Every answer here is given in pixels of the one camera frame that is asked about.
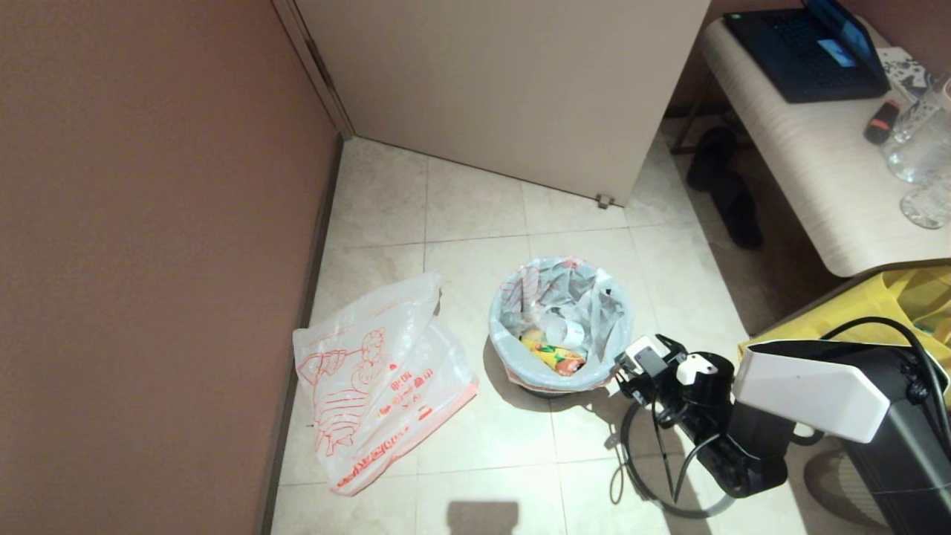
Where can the cream striped bench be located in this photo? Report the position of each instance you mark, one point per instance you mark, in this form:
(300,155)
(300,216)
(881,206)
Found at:
(810,163)

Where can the small metal door stopper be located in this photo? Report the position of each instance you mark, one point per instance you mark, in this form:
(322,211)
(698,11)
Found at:
(605,202)

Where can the spare white plastic bag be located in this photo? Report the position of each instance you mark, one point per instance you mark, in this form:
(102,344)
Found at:
(509,342)

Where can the beige striped stool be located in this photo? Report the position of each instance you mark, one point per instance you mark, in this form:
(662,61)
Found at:
(836,483)

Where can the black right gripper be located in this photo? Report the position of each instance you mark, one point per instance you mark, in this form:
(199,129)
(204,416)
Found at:
(650,371)

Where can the black round trash bin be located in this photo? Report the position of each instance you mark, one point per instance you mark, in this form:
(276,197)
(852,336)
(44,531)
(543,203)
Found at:
(546,390)

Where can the beige door frame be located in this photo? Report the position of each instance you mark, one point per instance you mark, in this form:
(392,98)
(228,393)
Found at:
(312,59)

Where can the orange yellow snack wrapper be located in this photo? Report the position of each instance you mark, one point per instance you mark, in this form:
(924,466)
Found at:
(553,358)

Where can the white red-printed plastic bag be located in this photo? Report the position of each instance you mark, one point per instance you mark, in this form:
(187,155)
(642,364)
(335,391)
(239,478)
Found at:
(371,386)

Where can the black orange handheld device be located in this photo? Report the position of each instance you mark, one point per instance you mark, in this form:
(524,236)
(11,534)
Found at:
(882,122)

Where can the clear plastic water bottle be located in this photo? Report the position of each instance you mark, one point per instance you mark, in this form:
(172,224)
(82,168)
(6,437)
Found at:
(565,331)

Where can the clear glass cup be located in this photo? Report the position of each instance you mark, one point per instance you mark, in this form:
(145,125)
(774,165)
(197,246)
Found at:
(920,157)
(927,206)

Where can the beige door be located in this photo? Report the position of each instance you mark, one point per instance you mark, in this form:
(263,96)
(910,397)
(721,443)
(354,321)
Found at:
(505,89)

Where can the clear ribbed glass bottle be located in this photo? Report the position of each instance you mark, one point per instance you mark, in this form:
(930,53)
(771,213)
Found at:
(921,108)

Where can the white black patterned card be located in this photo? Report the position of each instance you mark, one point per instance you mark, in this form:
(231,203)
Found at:
(905,73)

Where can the black slipper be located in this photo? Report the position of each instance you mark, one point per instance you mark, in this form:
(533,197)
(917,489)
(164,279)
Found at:
(739,212)
(712,156)

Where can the dark blue laptop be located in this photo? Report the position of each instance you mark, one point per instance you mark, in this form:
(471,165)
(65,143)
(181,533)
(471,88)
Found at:
(802,52)

